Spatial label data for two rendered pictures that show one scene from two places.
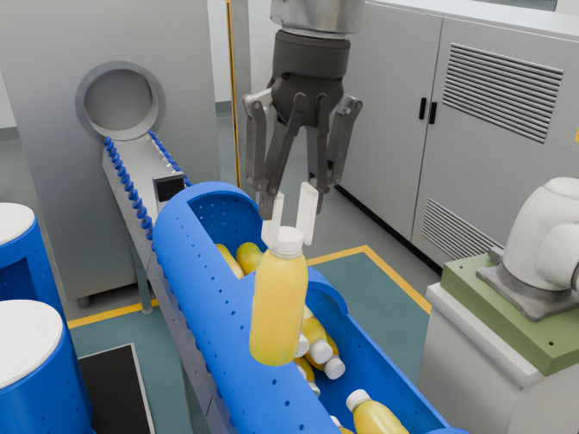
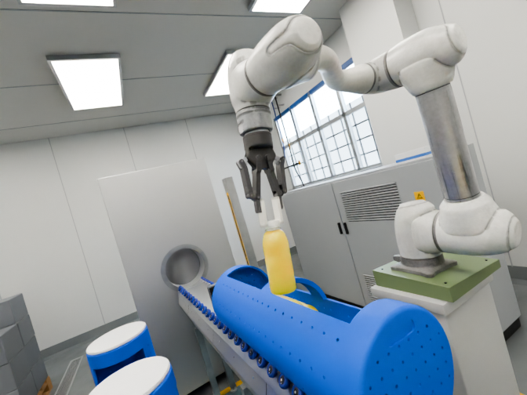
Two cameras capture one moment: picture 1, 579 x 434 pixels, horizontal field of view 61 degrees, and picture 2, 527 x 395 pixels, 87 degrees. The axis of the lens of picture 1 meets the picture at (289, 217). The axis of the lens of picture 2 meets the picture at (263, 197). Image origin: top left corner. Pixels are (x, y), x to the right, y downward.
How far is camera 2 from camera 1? 0.31 m
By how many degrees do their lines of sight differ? 29
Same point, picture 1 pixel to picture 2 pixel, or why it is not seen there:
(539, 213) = (401, 219)
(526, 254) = (407, 243)
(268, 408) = (292, 331)
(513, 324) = (421, 281)
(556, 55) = (388, 177)
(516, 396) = (447, 326)
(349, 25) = (267, 124)
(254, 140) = (245, 175)
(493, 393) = not seen: hidden behind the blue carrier
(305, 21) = (251, 125)
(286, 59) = (248, 142)
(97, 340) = not seen: outside the picture
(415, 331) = not seen: hidden behind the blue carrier
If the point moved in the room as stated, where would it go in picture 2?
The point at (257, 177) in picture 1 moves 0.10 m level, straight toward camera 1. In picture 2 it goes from (249, 191) to (252, 190)
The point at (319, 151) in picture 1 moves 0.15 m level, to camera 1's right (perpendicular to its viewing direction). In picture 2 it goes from (273, 179) to (328, 162)
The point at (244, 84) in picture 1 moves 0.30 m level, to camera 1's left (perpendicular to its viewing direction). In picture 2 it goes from (244, 230) to (202, 242)
